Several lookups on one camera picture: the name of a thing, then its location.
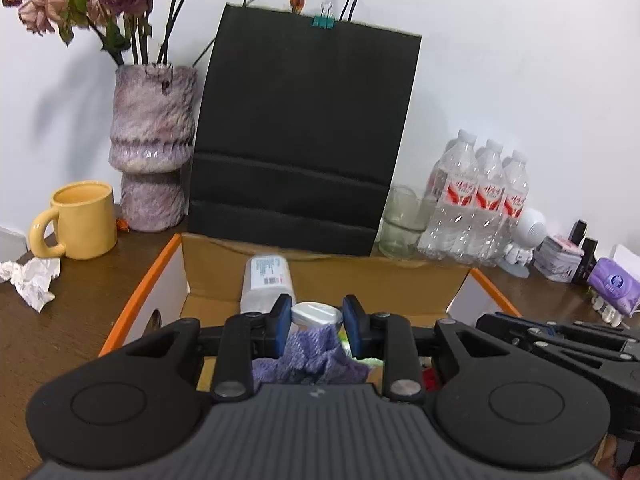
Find small printed tin box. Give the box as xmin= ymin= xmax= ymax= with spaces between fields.
xmin=533 ymin=235 xmax=582 ymax=283

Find water bottle middle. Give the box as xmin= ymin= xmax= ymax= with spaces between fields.
xmin=466 ymin=140 xmax=504 ymax=261

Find red orange cardboard box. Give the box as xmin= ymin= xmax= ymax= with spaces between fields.
xmin=101 ymin=233 xmax=518 ymax=353

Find yellow ceramic mug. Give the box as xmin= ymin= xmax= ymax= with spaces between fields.
xmin=28 ymin=181 xmax=117 ymax=260

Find dried pink roses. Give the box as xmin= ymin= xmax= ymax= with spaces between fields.
xmin=1 ymin=0 xmax=186 ymax=66

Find water bottle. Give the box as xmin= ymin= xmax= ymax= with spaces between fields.
xmin=491 ymin=150 xmax=529 ymax=263
xmin=418 ymin=129 xmax=478 ymax=259
xmin=466 ymin=140 xmax=504 ymax=261

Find clear glass cup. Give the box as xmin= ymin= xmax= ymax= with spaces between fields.
xmin=378 ymin=185 xmax=435 ymax=259

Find white plastic bottle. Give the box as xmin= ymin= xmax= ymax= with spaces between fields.
xmin=240 ymin=254 xmax=295 ymax=313

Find water bottle left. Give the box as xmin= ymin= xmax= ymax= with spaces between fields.
xmin=418 ymin=129 xmax=478 ymax=259

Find purple tissue pack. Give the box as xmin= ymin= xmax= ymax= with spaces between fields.
xmin=587 ymin=258 xmax=640 ymax=318

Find crumpled white tissue left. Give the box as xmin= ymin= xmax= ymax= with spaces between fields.
xmin=0 ymin=258 xmax=61 ymax=313

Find teal binder clip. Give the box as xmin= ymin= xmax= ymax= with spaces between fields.
xmin=311 ymin=2 xmax=335 ymax=30

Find purple ceramic vase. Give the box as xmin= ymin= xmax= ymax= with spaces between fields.
xmin=108 ymin=64 xmax=198 ymax=233

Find black paper bag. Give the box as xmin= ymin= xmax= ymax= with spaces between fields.
xmin=188 ymin=4 xmax=421 ymax=256

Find black lipstick tubes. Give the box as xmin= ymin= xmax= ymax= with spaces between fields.
xmin=570 ymin=220 xmax=598 ymax=287

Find silver round tin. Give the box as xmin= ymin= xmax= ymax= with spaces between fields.
xmin=291 ymin=301 xmax=343 ymax=330

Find purple woven drawstring pouch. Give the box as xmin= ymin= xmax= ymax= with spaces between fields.
xmin=252 ymin=325 xmax=370 ymax=389

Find white astronaut figurine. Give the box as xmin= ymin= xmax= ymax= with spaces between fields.
xmin=499 ymin=207 xmax=547 ymax=278

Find water bottle right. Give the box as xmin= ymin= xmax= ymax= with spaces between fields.
xmin=491 ymin=150 xmax=529 ymax=263

